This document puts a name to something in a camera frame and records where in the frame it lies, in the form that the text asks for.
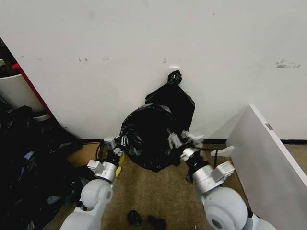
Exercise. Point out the pile of black bags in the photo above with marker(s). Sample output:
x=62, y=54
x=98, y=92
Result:
x=31, y=167

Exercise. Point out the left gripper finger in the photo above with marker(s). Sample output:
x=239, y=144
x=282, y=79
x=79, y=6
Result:
x=117, y=152
x=120, y=140

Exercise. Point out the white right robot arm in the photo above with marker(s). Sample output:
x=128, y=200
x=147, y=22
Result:
x=225, y=203

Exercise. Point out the white panel foot bracket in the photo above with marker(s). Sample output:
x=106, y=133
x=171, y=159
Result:
x=223, y=151

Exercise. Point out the small metal hinge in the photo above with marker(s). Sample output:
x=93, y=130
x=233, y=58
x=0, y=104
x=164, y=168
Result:
x=269, y=126

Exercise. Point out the red edged board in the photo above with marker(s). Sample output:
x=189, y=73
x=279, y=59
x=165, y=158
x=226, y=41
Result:
x=31, y=88

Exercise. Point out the crumpled black bag scrap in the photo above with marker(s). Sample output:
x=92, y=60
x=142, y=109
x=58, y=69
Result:
x=157, y=223
x=134, y=218

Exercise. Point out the large white board panel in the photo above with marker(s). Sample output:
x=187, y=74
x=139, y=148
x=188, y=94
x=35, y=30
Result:
x=263, y=163

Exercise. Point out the yellow plastic object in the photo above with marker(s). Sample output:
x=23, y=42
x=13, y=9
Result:
x=120, y=165

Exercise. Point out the brown cardboard sheet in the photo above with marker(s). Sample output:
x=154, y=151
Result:
x=84, y=153

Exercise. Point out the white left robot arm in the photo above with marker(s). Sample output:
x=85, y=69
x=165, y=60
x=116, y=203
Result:
x=94, y=191

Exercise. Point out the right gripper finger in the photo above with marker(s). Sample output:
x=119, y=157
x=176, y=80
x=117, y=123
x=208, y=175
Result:
x=193, y=139
x=174, y=139

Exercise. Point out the white curved bin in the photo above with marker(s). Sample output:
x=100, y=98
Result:
x=16, y=91

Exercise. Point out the dark cluttered shelf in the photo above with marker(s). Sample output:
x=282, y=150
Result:
x=6, y=60

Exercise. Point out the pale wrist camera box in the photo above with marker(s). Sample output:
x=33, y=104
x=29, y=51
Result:
x=188, y=154
x=109, y=142

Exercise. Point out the glossy black garbage bag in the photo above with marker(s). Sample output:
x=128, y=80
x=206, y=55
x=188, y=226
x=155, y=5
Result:
x=148, y=139

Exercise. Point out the black knotted hanging bag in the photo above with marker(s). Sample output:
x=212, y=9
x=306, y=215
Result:
x=178, y=95

